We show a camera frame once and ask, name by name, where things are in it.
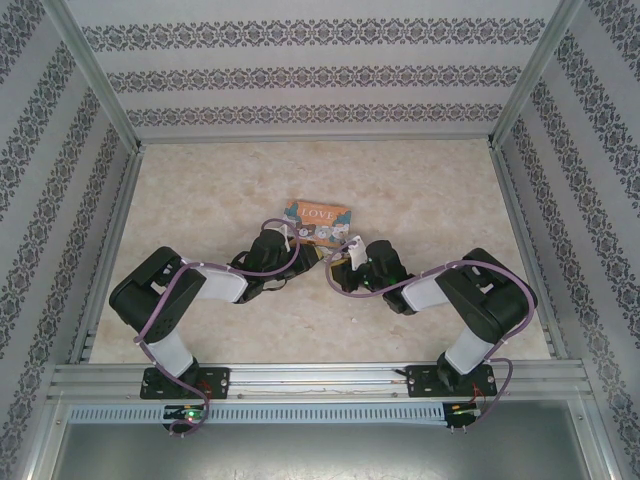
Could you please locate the left controller board green light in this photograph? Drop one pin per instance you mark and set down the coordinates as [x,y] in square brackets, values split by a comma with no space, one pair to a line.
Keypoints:
[187,413]

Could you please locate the grey metal shelf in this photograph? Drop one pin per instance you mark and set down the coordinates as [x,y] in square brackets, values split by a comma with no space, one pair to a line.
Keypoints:
[320,455]

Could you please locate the orange LOVE bear box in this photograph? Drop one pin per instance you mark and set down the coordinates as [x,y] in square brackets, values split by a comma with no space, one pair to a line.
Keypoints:
[320,215]

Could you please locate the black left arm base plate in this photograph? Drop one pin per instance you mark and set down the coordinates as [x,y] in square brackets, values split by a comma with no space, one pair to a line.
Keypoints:
[220,380]

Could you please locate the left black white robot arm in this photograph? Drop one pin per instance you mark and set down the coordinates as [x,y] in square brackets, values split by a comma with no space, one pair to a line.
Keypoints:
[150,285]

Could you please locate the aluminium side rail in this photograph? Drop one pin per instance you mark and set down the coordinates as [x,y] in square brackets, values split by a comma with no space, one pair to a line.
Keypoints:
[520,225]
[117,215]

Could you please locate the aluminium mounting rail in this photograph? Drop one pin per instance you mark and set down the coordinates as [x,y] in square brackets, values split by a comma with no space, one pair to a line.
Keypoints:
[310,380]

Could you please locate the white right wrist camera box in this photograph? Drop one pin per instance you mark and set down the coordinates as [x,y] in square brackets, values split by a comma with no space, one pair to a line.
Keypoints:
[357,252]

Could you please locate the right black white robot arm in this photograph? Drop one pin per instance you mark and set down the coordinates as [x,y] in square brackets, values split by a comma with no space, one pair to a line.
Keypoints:
[480,300]

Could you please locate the right controller board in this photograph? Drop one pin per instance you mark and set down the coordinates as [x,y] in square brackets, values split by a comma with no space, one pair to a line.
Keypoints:
[462,409]

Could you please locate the aluminium wall-foot rail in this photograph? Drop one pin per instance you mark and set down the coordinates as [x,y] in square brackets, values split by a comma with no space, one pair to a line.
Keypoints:
[315,139]

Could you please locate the aluminium frame post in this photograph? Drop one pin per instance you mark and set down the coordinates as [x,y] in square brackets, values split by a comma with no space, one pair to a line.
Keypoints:
[95,70]
[535,75]

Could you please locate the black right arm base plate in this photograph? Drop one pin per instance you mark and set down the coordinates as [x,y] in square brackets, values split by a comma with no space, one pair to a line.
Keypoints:
[420,382]

